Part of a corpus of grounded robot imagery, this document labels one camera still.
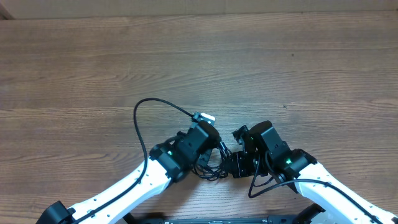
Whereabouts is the black USB-A cable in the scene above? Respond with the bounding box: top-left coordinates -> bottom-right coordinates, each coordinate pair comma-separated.
192,141 -> 233,182

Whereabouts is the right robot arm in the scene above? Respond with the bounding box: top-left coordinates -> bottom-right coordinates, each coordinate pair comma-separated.
226,121 -> 397,223

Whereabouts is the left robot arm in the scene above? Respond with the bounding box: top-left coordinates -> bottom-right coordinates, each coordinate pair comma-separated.
37,120 -> 220,224

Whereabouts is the cardboard back panel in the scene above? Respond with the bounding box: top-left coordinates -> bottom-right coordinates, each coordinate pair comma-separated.
1,0 -> 397,19

